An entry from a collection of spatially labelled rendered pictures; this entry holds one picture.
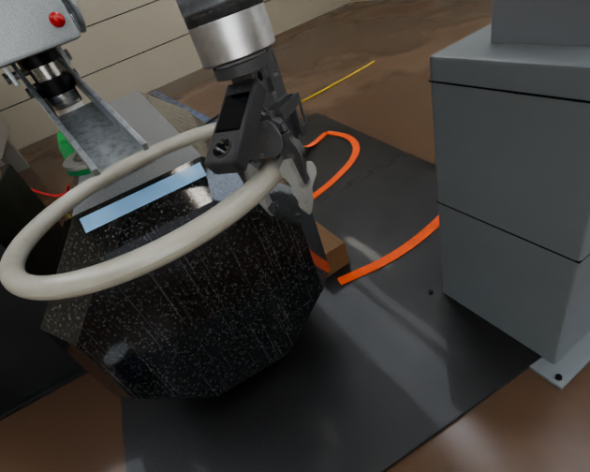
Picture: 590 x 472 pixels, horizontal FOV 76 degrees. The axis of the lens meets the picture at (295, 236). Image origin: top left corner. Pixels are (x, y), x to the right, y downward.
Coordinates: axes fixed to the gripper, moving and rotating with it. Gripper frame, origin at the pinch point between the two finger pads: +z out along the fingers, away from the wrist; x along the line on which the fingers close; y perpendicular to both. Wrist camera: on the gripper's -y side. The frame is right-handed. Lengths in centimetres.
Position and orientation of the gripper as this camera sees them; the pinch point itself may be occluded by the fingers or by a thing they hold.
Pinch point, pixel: (286, 210)
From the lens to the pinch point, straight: 54.0
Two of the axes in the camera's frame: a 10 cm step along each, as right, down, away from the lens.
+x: -8.8, 0.1, 4.8
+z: 3.0, 7.9, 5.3
